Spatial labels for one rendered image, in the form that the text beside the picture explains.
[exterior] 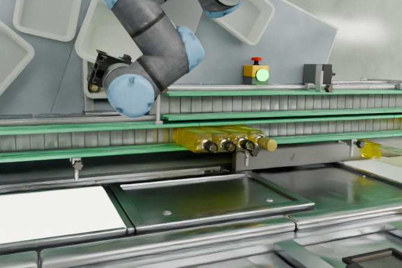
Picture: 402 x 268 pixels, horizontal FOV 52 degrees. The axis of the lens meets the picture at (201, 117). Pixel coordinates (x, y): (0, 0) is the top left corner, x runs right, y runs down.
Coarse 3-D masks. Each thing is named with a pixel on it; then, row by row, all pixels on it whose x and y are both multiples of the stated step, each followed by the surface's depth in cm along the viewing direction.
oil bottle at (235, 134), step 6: (210, 126) 136; (216, 126) 133; (222, 126) 134; (228, 126) 134; (228, 132) 124; (234, 132) 123; (240, 132) 123; (234, 138) 121; (240, 138) 121; (246, 138) 122; (240, 150) 122
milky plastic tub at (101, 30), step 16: (96, 0) 98; (96, 16) 105; (112, 16) 106; (80, 32) 97; (96, 32) 105; (112, 32) 107; (80, 48) 97; (96, 48) 106; (112, 48) 107; (128, 48) 109
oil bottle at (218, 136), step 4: (200, 128) 130; (204, 128) 130; (208, 128) 130; (212, 128) 130; (208, 132) 123; (212, 132) 122; (216, 132) 122; (220, 132) 123; (224, 132) 123; (212, 136) 120; (216, 136) 119; (220, 136) 119; (224, 136) 119; (228, 136) 120; (216, 140) 119; (220, 140) 118; (228, 140) 119; (220, 148) 119; (216, 152) 120; (220, 152) 120; (224, 152) 120
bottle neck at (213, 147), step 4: (208, 140) 116; (204, 144) 115; (208, 144) 112; (212, 144) 112; (216, 144) 112; (204, 148) 115; (208, 148) 112; (212, 148) 114; (216, 148) 113; (212, 152) 112
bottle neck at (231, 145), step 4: (224, 140) 118; (220, 144) 118; (224, 144) 116; (228, 144) 114; (232, 144) 116; (224, 148) 116; (228, 148) 114; (232, 148) 116; (236, 148) 115; (232, 152) 115
